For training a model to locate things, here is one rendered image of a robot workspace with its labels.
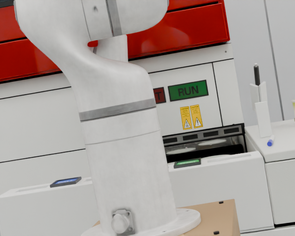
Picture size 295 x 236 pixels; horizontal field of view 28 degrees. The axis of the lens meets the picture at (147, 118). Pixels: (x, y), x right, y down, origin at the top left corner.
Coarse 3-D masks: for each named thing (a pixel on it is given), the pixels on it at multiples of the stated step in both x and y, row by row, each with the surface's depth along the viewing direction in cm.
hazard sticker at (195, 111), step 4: (196, 104) 178; (192, 108) 178; (196, 108) 178; (192, 112) 178; (196, 112) 178; (192, 116) 178; (196, 116) 178; (200, 116) 178; (192, 120) 178; (196, 120) 178; (200, 120) 178; (196, 124) 178; (200, 124) 178
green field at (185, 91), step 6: (186, 84) 177; (192, 84) 177; (198, 84) 177; (204, 84) 177; (174, 90) 178; (180, 90) 178; (186, 90) 177; (192, 90) 177; (198, 90) 177; (204, 90) 177; (174, 96) 178; (180, 96) 178; (186, 96) 177
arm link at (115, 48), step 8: (104, 40) 164; (112, 40) 163; (120, 40) 164; (96, 48) 166; (104, 48) 164; (112, 48) 163; (120, 48) 164; (104, 56) 164; (112, 56) 163; (120, 56) 164
